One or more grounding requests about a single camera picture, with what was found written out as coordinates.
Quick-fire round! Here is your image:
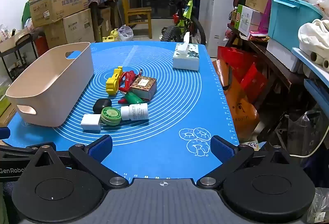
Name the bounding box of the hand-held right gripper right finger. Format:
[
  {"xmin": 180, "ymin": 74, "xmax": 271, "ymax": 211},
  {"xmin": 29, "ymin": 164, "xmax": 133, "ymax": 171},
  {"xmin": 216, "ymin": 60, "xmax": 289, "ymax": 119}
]
[{"xmin": 197, "ymin": 135, "xmax": 297, "ymax": 188}]

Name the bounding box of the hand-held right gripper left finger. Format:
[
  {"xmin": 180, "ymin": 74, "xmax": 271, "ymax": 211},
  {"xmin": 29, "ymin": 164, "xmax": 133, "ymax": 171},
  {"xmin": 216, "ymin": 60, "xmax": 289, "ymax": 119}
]
[{"xmin": 25, "ymin": 135, "xmax": 129, "ymax": 188}]

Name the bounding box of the yellow plastic toy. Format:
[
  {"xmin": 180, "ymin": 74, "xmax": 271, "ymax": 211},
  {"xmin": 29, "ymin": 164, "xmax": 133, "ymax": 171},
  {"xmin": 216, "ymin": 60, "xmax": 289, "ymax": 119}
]
[{"xmin": 106, "ymin": 66, "xmax": 124, "ymax": 96}]

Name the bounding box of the beige plastic basket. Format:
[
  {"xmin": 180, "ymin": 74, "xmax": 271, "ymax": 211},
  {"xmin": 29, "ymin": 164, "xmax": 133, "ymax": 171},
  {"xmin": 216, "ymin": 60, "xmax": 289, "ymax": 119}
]
[{"xmin": 5, "ymin": 42, "xmax": 95, "ymax": 127}]

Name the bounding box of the low cardboard box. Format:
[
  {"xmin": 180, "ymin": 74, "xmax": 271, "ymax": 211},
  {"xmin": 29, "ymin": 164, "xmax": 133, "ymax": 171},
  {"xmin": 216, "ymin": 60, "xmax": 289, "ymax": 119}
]
[{"xmin": 0, "ymin": 103, "xmax": 17, "ymax": 127}]

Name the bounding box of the white charger adapter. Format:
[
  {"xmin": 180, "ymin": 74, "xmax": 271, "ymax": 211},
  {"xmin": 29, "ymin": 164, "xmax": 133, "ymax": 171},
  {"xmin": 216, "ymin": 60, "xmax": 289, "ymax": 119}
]
[{"xmin": 80, "ymin": 114, "xmax": 104, "ymax": 131}]

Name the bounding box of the green plastic container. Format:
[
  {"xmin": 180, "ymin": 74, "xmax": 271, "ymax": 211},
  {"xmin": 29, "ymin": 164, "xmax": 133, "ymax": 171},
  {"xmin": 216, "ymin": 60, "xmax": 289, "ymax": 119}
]
[{"xmin": 0, "ymin": 84, "xmax": 12, "ymax": 114}]

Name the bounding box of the green round tin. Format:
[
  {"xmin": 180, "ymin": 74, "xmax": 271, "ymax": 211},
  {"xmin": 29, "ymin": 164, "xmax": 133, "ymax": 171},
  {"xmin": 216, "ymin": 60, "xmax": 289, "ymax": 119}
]
[{"xmin": 100, "ymin": 107, "xmax": 122, "ymax": 126}]

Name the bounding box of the orange shopping bag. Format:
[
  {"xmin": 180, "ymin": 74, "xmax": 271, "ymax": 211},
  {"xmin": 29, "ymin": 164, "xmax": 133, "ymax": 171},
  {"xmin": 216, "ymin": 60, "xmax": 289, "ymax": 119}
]
[{"xmin": 212, "ymin": 60, "xmax": 260, "ymax": 142}]

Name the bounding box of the black oval case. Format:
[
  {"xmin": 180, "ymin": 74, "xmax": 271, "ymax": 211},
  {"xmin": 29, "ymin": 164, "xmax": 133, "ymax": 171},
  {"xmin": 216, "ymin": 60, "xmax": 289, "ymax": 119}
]
[{"xmin": 93, "ymin": 98, "xmax": 113, "ymax": 114}]

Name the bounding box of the white pill bottle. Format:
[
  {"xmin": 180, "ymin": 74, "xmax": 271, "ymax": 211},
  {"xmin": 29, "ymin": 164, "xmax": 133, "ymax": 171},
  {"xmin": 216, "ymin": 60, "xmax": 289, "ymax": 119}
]
[{"xmin": 120, "ymin": 103, "xmax": 149, "ymax": 121}]

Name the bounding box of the green and red toy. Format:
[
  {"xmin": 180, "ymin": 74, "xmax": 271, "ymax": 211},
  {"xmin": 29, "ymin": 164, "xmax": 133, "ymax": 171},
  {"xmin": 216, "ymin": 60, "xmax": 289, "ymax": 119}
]
[{"xmin": 118, "ymin": 92, "xmax": 144, "ymax": 105}]

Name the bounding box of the blue silicone mat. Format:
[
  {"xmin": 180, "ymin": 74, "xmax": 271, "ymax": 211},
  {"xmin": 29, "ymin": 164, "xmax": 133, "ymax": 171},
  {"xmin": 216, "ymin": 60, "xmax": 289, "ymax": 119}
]
[{"xmin": 1, "ymin": 41, "xmax": 241, "ymax": 184}]

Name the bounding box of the small patterned box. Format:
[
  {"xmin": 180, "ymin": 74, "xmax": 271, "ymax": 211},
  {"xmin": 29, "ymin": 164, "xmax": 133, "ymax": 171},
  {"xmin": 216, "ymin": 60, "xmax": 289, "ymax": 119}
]
[{"xmin": 129, "ymin": 76, "xmax": 157, "ymax": 100}]

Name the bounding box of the red plastic toy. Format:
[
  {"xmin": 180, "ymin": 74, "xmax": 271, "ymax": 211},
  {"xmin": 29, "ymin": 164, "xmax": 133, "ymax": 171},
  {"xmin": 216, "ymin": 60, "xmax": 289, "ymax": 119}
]
[{"xmin": 118, "ymin": 68, "xmax": 143, "ymax": 93}]

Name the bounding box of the red paper bag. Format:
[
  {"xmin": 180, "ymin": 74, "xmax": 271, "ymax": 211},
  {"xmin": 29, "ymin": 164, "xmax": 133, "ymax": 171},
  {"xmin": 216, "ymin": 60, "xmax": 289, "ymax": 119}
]
[{"xmin": 217, "ymin": 46, "xmax": 269, "ymax": 97}]

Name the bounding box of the cardboard box on cart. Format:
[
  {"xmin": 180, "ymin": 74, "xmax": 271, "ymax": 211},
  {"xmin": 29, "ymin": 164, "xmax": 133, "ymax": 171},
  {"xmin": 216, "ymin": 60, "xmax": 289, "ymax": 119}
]
[{"xmin": 0, "ymin": 27, "xmax": 31, "ymax": 53}]

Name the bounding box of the dark wooden side table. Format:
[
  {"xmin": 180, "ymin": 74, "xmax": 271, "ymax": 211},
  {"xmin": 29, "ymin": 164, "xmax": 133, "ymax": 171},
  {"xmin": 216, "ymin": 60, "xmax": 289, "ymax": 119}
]
[{"xmin": 227, "ymin": 24, "xmax": 309, "ymax": 137}]

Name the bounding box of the red box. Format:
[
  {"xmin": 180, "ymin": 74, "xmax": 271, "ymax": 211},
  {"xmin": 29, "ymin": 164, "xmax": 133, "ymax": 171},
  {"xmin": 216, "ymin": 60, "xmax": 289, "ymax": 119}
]
[{"xmin": 35, "ymin": 36, "xmax": 49, "ymax": 56}]

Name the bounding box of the white tissue box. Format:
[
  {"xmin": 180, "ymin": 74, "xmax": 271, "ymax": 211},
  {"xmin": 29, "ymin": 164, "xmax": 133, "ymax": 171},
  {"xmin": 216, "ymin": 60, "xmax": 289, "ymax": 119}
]
[{"xmin": 172, "ymin": 32, "xmax": 200, "ymax": 71}]

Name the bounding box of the black metal cart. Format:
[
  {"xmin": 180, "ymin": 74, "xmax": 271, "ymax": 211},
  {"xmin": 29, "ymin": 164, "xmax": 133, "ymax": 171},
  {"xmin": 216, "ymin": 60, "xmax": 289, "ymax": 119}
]
[{"xmin": 0, "ymin": 32, "xmax": 43, "ymax": 81}]

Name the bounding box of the white flat box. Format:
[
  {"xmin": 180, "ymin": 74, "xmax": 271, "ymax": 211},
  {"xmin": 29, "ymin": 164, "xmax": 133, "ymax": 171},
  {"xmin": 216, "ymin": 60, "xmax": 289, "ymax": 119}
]
[{"xmin": 266, "ymin": 39, "xmax": 305, "ymax": 73}]

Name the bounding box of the light blue shelf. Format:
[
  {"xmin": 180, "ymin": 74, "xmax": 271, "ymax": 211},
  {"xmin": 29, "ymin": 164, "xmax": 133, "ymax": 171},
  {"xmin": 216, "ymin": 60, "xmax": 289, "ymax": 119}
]
[{"xmin": 292, "ymin": 47, "xmax": 329, "ymax": 117}]

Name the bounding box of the clear plastic bag with purple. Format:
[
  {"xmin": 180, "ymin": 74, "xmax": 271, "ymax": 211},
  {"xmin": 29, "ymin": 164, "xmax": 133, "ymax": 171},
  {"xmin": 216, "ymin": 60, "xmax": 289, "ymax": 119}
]
[{"xmin": 118, "ymin": 25, "xmax": 134, "ymax": 42}]

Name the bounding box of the green bag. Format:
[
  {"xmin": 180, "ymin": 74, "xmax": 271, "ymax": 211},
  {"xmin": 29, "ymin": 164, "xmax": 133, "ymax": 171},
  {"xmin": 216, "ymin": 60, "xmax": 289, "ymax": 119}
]
[{"xmin": 22, "ymin": 2, "xmax": 32, "ymax": 27}]

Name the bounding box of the large plain cardboard box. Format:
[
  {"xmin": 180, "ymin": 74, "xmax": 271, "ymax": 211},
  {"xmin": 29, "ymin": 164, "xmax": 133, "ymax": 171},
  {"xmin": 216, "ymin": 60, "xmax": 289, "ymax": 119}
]
[{"xmin": 44, "ymin": 8, "xmax": 95, "ymax": 48}]

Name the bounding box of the green white carton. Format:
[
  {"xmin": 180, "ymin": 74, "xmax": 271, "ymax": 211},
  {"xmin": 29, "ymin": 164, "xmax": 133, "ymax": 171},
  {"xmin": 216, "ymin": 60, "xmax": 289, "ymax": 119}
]
[{"xmin": 235, "ymin": 4, "xmax": 261, "ymax": 37}]

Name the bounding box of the green black bicycle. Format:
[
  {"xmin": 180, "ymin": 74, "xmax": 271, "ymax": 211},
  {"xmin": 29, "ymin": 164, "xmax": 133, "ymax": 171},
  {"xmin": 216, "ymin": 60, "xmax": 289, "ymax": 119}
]
[{"xmin": 154, "ymin": 0, "xmax": 207, "ymax": 46}]

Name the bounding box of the open printed cardboard box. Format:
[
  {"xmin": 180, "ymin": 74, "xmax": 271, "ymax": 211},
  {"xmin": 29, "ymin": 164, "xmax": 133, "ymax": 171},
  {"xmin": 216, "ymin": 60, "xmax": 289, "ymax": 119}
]
[{"xmin": 27, "ymin": 0, "xmax": 89, "ymax": 28}]

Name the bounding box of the wooden chair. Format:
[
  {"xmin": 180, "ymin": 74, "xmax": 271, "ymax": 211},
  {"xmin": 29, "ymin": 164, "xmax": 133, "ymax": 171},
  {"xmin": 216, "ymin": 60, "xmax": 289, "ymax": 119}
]
[{"xmin": 118, "ymin": 0, "xmax": 153, "ymax": 39}]

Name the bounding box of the teal plastic storage bin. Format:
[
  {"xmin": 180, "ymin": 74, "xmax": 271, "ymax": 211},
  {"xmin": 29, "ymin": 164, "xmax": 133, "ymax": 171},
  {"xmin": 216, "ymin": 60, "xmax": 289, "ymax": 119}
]
[{"xmin": 267, "ymin": 0, "xmax": 324, "ymax": 50}]

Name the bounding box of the white cloth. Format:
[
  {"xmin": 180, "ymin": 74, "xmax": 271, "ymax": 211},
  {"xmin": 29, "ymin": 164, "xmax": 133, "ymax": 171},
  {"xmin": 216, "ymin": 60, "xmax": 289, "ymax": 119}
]
[{"xmin": 298, "ymin": 18, "xmax": 329, "ymax": 57}]

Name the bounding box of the white cable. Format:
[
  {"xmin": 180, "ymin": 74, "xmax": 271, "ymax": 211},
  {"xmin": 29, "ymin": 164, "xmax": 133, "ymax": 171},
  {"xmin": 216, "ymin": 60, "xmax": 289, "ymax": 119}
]
[{"xmin": 289, "ymin": 125, "xmax": 329, "ymax": 158}]

